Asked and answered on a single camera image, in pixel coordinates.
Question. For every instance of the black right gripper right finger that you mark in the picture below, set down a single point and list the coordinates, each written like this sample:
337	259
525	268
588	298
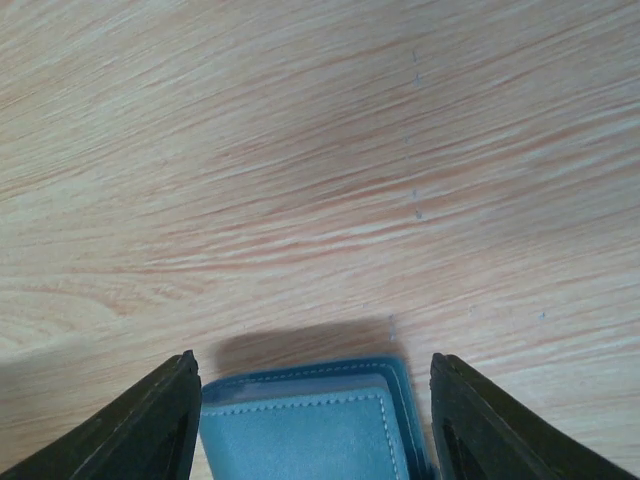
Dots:
482	432

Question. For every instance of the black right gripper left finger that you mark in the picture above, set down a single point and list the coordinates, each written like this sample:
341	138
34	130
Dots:
148	432

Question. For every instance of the blue leather card holder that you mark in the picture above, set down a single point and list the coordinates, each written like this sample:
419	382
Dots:
343	419

